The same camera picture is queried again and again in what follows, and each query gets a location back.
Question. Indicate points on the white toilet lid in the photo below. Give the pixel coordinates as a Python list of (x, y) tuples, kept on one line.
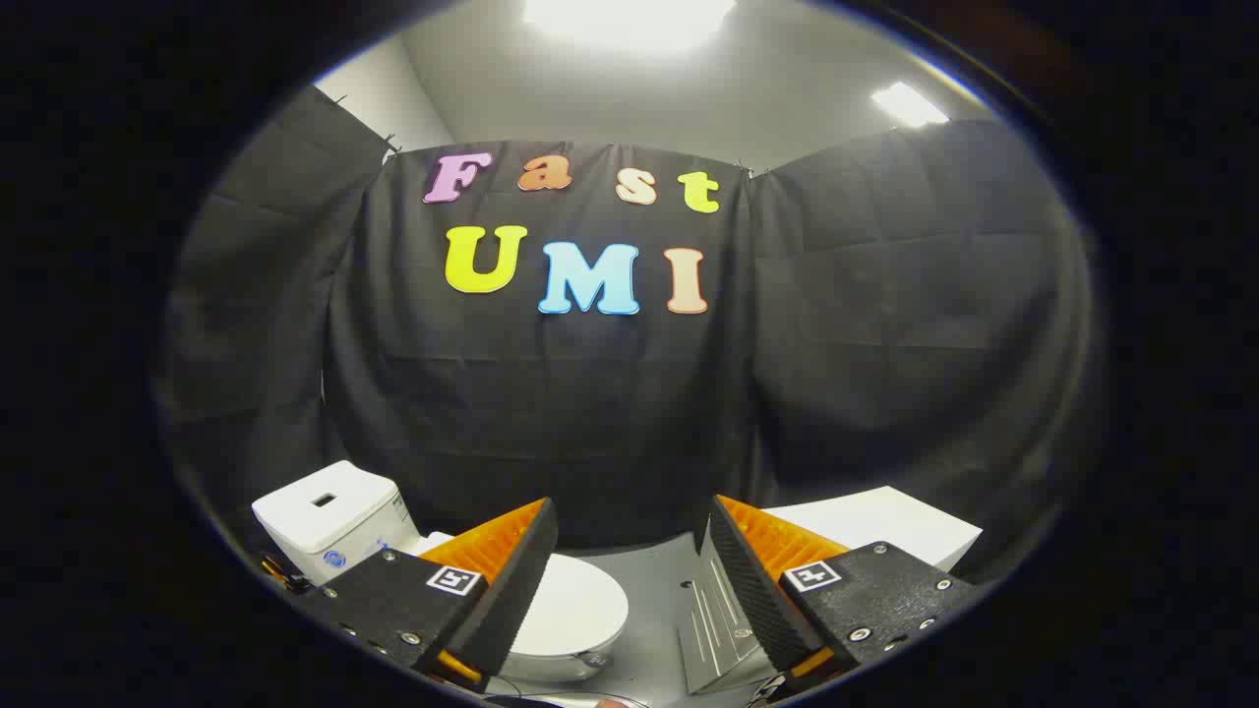
[(575, 605)]

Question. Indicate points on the black backdrop cloth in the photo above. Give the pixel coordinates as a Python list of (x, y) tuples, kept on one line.
[(551, 413)]

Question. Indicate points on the white cabinet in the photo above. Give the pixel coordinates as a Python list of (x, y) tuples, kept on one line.
[(885, 526)]

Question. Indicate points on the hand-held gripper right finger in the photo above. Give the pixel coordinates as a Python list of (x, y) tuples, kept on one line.
[(757, 600)]

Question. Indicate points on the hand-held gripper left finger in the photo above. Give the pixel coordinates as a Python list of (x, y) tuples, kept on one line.
[(511, 600)]

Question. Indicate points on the white toilet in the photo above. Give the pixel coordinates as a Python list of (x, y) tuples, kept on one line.
[(325, 531)]

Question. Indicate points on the large ceiling light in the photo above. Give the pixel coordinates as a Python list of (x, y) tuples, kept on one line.
[(629, 20)]

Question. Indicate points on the small ceiling light panel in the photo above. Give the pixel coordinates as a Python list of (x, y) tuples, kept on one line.
[(909, 103)]

